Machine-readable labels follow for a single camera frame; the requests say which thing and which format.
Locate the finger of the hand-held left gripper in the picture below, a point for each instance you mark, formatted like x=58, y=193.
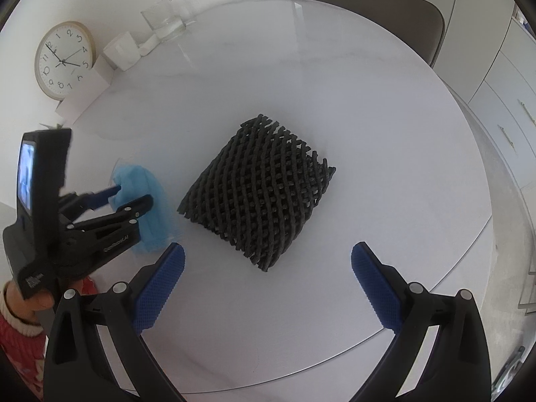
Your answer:
x=90, y=199
x=111, y=226

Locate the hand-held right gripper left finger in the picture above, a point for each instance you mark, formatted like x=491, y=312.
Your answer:
x=159, y=289

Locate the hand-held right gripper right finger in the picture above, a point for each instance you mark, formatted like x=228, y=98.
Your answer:
x=377, y=289

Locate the blue face mask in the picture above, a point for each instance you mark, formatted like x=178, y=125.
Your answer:
x=134, y=180

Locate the black foam net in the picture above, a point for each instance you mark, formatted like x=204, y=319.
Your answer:
x=259, y=192

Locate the person's left hand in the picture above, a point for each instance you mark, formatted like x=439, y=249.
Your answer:
x=37, y=299

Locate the white card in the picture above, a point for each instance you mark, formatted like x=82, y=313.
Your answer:
x=83, y=92

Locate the white cup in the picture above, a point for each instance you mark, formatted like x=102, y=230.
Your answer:
x=121, y=52

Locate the grey drawer cabinet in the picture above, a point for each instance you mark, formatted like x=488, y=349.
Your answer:
x=502, y=92

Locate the grey chair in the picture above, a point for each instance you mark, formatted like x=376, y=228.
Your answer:
x=364, y=4

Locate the round wall clock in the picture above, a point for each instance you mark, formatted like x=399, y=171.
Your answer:
x=63, y=60

